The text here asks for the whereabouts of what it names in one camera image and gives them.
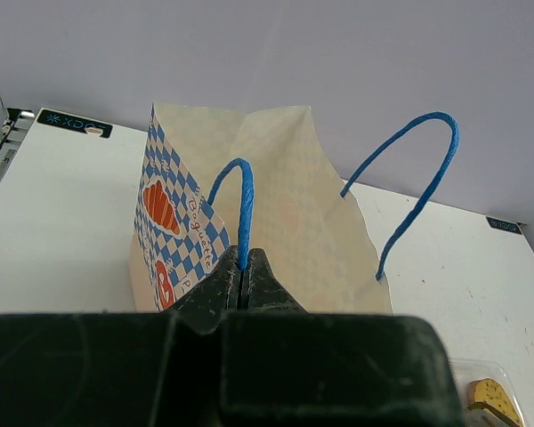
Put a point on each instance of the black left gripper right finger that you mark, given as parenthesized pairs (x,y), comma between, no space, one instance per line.
(283,366)

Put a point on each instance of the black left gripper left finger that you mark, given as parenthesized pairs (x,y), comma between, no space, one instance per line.
(107,369)

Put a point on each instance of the paper bread bag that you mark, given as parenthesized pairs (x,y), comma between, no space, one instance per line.
(213,178)

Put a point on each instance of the clear plastic tray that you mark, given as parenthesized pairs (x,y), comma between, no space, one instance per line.
(466,371)

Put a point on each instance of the upper heart toast slice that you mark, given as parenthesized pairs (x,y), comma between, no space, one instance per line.
(490,396)

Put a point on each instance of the right black label sticker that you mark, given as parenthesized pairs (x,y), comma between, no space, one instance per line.
(503,225)

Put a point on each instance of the black label sticker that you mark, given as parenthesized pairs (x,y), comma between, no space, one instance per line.
(503,225)
(73,123)

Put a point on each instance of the left black label sticker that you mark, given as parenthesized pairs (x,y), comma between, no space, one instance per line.
(73,123)

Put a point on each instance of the aluminium frame rail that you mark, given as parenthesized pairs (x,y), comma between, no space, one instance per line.
(14,131)

